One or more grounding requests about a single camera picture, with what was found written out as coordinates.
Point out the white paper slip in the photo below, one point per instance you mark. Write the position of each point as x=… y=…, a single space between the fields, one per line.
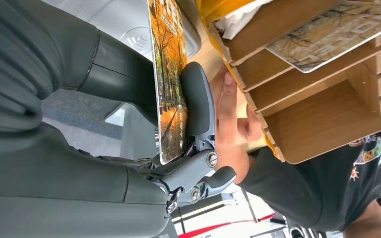
x=239 y=19

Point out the wooden compartment card box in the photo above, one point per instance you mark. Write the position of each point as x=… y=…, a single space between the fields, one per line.
x=325 y=124

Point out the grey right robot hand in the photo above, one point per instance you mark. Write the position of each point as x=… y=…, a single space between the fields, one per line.
x=62 y=184

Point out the person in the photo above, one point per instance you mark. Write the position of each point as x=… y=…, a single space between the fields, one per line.
x=308 y=197

